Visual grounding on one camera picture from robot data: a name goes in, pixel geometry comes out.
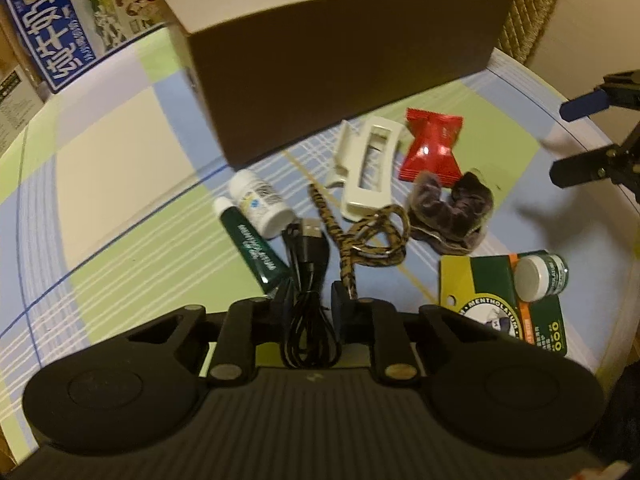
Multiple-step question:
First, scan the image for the white hair claw clip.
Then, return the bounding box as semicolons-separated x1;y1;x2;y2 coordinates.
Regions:
325;116;407;222

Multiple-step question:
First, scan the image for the illustrated carton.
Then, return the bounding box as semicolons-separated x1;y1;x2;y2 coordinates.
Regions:
60;0;168;56

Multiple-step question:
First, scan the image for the green ointment tube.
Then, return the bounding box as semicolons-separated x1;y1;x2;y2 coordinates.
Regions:
213;196;292;295

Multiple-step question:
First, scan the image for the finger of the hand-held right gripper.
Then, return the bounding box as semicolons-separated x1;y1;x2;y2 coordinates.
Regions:
549;122;640;191
559;71;640;122

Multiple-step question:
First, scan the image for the small green ointment jar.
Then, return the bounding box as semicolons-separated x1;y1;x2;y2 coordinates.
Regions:
514;251;571;303

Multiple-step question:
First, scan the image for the black usb cable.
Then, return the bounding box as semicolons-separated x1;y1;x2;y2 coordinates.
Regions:
277;216;343;371

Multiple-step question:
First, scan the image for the green printed card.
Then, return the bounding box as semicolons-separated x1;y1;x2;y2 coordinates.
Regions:
439;254;568;358

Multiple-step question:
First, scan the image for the red snack packet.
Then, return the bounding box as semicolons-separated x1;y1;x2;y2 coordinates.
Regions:
397;107;463;183

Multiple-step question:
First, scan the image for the white pill bottle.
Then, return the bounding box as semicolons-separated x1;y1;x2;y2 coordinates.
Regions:
228;169;296;240

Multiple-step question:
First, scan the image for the brown braided lanyard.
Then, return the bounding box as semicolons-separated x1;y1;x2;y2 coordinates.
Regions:
307;182;412;303

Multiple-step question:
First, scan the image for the purple velvet scrunchie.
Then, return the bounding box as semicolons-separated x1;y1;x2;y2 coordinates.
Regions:
407;170;496;256

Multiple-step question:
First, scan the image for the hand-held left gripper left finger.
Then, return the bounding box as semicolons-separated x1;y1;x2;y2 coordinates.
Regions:
125;280;293;383

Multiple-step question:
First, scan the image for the blue milk carton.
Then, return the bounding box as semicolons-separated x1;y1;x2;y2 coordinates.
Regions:
0;0;108;93

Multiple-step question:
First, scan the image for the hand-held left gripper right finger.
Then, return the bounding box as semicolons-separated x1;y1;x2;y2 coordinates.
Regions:
330;281;483;383

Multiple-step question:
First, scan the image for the tan quilted chair cushion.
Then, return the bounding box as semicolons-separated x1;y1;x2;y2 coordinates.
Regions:
492;0;571;68

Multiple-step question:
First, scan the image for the plaid cloth covered desktop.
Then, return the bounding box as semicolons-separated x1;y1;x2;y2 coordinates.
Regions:
0;25;640;466

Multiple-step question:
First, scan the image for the brown cardboard box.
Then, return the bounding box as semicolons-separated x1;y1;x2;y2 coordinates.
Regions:
155;0;513;168

